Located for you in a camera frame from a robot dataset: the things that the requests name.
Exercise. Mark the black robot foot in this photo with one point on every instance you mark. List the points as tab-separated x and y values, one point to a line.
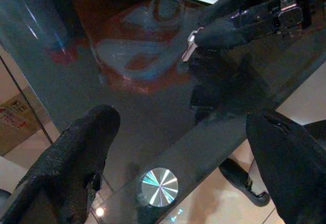
242	180

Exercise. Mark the round silver table fitting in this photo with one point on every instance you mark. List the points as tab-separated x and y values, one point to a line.
159	187

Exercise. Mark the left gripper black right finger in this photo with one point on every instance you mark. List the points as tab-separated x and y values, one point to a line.
287	168

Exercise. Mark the clear blue bottle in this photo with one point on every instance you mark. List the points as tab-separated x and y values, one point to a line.
33	12

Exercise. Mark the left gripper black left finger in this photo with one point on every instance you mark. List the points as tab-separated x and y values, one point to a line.
74	152

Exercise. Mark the silver key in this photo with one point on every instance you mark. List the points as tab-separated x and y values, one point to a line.
189	48

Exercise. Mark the thin metal table leg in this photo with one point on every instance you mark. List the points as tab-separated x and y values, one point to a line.
25	99

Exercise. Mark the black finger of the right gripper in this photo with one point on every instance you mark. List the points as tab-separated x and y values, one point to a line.
229	1
224	37

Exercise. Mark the beige printed paper bag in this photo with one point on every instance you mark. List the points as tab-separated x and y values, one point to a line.
15	127

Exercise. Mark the red grey patterned rug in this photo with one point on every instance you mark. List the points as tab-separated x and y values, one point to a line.
142	56

